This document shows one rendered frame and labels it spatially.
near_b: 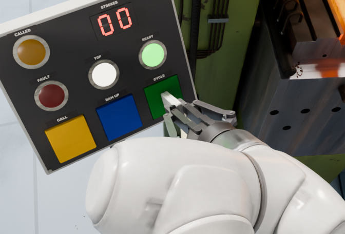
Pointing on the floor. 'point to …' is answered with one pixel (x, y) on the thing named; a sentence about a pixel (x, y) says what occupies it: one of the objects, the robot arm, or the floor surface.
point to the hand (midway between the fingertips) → (172, 104)
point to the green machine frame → (219, 70)
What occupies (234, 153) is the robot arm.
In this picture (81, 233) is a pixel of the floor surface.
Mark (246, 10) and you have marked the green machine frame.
